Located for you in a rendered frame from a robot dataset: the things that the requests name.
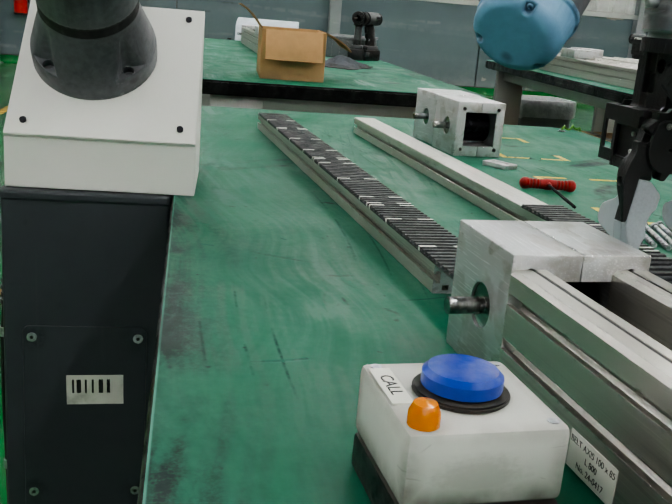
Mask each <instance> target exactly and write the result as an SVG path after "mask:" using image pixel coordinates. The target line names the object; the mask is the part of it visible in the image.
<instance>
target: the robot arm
mask: <svg viewBox="0 0 672 504"><path fill-rule="evenodd" d="M35 1H36V5H37V12H36V16H35V20H34V24H33V28H32V33H31V37H30V51H31V56H32V60H33V64H34V67H35V70H36V72H37V73H38V75H39V76H40V78H41V79H42V80H43V81H44V82H45V83H46V84H47V85H48V86H49V87H51V88H52V89H54V90H56V91H57V92H59V93H61V94H64V95H66V96H69V97H73V98H77V99H83V100H106V99H112V98H116V97H119V96H122V95H125V94H127V93H130V92H131V91H133V90H135V89H137V88H138V87H139V86H141V85H142V84H143V83H144V82H145V81H146V80H147V79H148V78H149V77H150V75H151V74H152V72H153V70H154V68H155V66H156V62H157V40H156V35H155V32H154V29H153V27H152V25H151V23H150V21H149V19H148V18H147V16H146V14H145V12H144V10H143V8H142V6H141V4H140V2H139V0H35ZM478 1H479V4H478V6H477V11H476V14H475V17H474V23H473V28H474V31H475V34H476V39H477V43H478V44H479V46H480V48H481V49H482V50H483V52H484V53H485V54H486V55H487V56H488V57H489V58H491V59H492V60H493V61H495V62H497V63H498V64H500V65H502V66H504V67H507V68H510V69H515V70H533V69H537V68H540V67H544V66H545V65H546V64H548V63H549V62H551V61H552V60H553V59H554V58H555V57H556V56H557V54H558V53H559V52H560V50H561V49H562V47H563V46H564V44H565V43H566V41H567V40H568V39H569V38H570V37H571V36H572V35H573V34H574V33H575V31H576V30H577V28H578V26H579V22H580V18H581V16H582V15H583V13H584V11H585V9H586V8H587V6H588V4H589V2H590V1H591V0H478ZM644 3H645V10H644V16H643V22H642V28H641V29H642V30H643V31H644V32H648V35H647V37H643V36H642V38H641V39H633V44H632V50H631V54H636V55H640V56H639V62H638V68H637V74H636V80H635V86H634V92H633V98H632V99H623V102H622V103H609V102H607V103H606V109H605V115H604V122H603V128H602V134H601V140H600V146H599V153H598V157H600V158H603V159H606V160H609V164H610V165H613V166H616V167H618V172H617V193H618V195H617V196H616V197H615V198H613V199H611V200H608V201H605V202H603V203H602V205H601V206H600V209H599V212H598V221H599V223H600V225H601V226H602V227H603V228H604V229H605V230H606V231H607V233H608V234H609V235H610V236H612V237H614V238H616V239H618V240H620V241H622V242H624V243H626V244H628V245H630V246H632V247H634V248H636V249H638V250H639V248H640V245H641V243H642V241H643V240H644V238H645V235H646V223H647V221H648V218H649V216H650V215H651V214H652V213H653V212H654V211H655V210H656V208H657V205H658V202H659V200H660V194H659V193H658V191H657V190H656V188H655V187H654V185H653V184H652V182H651V181H650V180H651V178H653V179H656V180H659V181H665V179H666V178H667V177H668V176H669V174H672V0H645V2H644ZM609 119H612V120H615V122H614V129H613V135H612V141H611V147H610V148H609V147H606V146H605V139H606V133H607V127H608V121H609Z"/></svg>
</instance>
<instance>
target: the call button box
mask: <svg viewBox="0 0 672 504"><path fill-rule="evenodd" d="M488 362H490V363H492V364H494V365H495V366H496V367H497V368H498V369H499V370H500V371H501V372H502V374H503V375H504V379H505V380H504V387H503V392H502V394H501V396H499V397H498V398H496V399H494V400H491V401H486V402H461V401H455V400H450V399H447V398H444V397H441V396H438V395H436V394H434V393H432V392H430V391H429V390H427V389H426V388H425V387H424V386H423V385H422V383H421V381H420V379H421V370H422V365H423V364H424V363H409V364H370V365H365V366H363V368H362V370H361V377H360V387H359V398H358V408H357V419H356V427H357V430H358V432H357V433H356V434H355V436H354V444H353V454H352V465H353V468H354V470H355V471H356V473H357V475H358V477H359V479H360V481H361V483H362V485H363V487H364V489H365V491H366V493H367V495H368V497H369V499H370V501H371V503H372V504H558V503H557V501H556V500H555V499H554V498H556V497H558V495H559V494H560V489H561V483H562V477H563V472H564V466H565V460H566V454H567V448H568V442H569V436H570V433H569V428H568V426H567V425H566V424H565V423H564V422H563V421H562V420H561V419H560V418H559V417H558V416H557V415H556V414H555V413H554V412H553V411H551V410H550V409H549V408H548V407H547V406H546V405H545V404H544V403H543V402H542V401H541V400H540V399H539V398H538V397H537V396H536V395H535V394H534V393H533V392H532V391H531V390H529V389H528V388H527V387H526V386H525V385H524V384H523V383H522V382H521V381H520V380H519V379H518V378H517V377H516V376H515V375H514V374H513V373H512V372H511V371H510V370H509V369H508V368H506V367H505V366H504V365H503V364H502V363H500V362H498V361H488ZM418 397H427V398H431V399H434V400H436V401H437V402H438V405H439V408H440V411H441V421H440V428H439V429H438V430H436V431H432V432H422V431H418V430H415V429H412V428H411V427H409V426H408V425H407V423H406V422H407V413H408V408H409V406H410V405H411V403H412V402H413V400H414V399H415V398H418Z"/></svg>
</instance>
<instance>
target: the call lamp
mask: <svg viewBox="0 0 672 504"><path fill-rule="evenodd" d="M440 421H441V411H440V408H439V405H438V402H437V401H436V400H434V399H431V398H427V397H418V398H415V399H414V400H413V402H412V403H411V405H410V406H409V408H408V413H407V422H406V423H407V425H408V426H409V427H411V428H412V429H415V430H418V431H422V432H432V431H436V430H438V429H439V428H440Z"/></svg>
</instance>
